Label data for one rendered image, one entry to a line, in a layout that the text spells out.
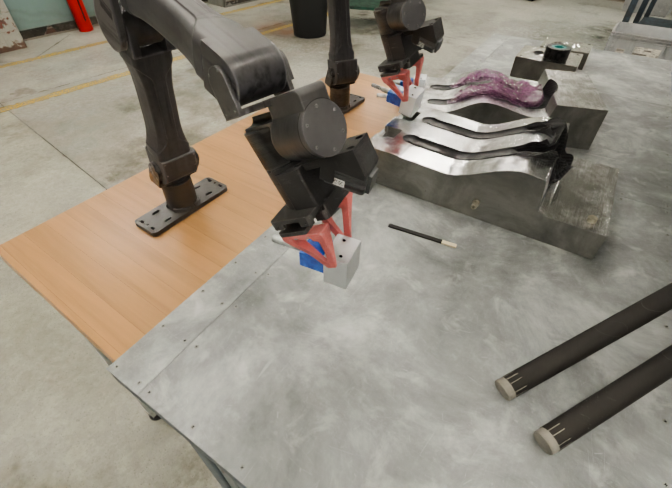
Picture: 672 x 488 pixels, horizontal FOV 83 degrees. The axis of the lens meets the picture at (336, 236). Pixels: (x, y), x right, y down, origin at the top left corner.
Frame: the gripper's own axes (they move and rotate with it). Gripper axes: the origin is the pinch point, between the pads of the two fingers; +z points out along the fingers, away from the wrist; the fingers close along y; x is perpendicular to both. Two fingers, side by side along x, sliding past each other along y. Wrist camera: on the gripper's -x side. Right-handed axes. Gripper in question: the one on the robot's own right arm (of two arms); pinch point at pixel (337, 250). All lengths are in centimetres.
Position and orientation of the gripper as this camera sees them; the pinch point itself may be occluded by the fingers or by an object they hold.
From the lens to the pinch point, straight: 52.9
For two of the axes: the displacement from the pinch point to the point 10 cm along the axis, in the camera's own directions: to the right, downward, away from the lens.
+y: 4.1, -6.2, 6.6
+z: 4.3, 7.7, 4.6
